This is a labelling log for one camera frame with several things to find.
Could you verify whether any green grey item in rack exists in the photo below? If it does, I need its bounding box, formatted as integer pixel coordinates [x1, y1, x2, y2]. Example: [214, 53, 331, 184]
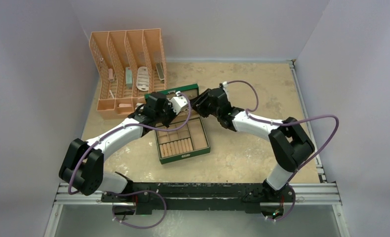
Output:
[125, 67, 133, 89]

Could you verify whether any green jewelry box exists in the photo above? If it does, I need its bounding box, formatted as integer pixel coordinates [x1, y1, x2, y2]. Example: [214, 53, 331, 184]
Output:
[144, 83, 211, 165]

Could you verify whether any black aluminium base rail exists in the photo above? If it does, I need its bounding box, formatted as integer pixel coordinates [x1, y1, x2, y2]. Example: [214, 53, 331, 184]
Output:
[54, 181, 342, 217]

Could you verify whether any grey flat item in rack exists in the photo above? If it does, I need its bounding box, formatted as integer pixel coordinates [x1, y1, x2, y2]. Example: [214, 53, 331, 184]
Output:
[156, 63, 165, 81]

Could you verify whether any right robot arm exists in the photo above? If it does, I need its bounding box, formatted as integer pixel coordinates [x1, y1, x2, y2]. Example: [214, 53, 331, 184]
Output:
[191, 88, 315, 201]

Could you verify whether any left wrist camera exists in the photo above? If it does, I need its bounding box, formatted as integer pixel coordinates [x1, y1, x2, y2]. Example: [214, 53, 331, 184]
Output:
[169, 91, 190, 115]

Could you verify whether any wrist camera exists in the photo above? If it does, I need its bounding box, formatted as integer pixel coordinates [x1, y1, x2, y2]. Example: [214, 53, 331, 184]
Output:
[219, 81, 228, 93]
[169, 91, 190, 115]

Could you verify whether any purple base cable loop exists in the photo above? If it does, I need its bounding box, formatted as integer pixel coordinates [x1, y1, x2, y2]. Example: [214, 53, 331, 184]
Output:
[112, 190, 168, 230]

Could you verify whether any orange file organizer rack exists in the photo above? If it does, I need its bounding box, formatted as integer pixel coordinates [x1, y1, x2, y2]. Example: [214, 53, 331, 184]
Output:
[89, 29, 167, 119]

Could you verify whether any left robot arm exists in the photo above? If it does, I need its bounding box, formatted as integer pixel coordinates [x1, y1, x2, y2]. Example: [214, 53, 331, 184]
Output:
[59, 91, 191, 202]

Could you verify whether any pink item in rack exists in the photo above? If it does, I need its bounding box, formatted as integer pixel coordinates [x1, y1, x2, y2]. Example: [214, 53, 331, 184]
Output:
[108, 68, 115, 81]

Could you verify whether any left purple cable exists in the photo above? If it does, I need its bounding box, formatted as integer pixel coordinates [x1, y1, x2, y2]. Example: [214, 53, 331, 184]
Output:
[67, 92, 193, 196]

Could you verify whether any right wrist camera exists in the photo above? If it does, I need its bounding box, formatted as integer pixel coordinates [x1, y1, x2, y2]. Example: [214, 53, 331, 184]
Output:
[219, 81, 228, 93]

